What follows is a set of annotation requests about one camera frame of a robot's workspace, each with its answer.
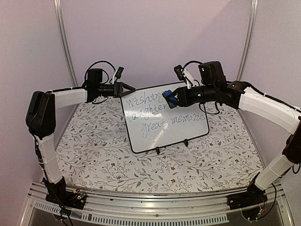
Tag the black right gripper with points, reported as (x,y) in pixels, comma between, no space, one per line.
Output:
(183,100)

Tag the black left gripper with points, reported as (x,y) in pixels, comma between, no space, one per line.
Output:
(118,89)

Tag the blue whiteboard eraser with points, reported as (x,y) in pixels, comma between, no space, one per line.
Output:
(170,98)

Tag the white whiteboard black frame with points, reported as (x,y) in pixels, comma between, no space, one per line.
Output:
(152,124)

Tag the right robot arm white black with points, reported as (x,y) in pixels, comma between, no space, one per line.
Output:
(243,96)

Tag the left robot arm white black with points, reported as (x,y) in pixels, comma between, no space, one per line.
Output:
(41,117)

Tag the floral patterned table mat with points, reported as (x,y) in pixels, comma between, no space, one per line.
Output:
(94,152)

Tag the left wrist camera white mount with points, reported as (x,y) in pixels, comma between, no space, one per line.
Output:
(117,74)

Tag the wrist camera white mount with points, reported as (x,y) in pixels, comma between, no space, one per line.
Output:
(184,75)
(117,74)

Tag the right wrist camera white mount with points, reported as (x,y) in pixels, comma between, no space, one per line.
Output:
(184,75)

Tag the black wire whiteboard stand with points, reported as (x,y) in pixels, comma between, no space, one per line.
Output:
(158,150)

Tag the left aluminium frame post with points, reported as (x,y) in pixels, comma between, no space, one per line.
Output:
(64,41)

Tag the aluminium frame post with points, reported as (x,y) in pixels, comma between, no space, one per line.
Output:
(248,39)
(64,41)

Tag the front aluminium rail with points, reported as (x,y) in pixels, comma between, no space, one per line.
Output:
(109,208)

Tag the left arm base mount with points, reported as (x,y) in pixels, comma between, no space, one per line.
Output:
(73,199)

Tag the right aluminium frame post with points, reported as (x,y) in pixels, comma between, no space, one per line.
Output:
(248,39)

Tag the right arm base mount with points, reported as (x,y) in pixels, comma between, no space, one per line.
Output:
(253,199)

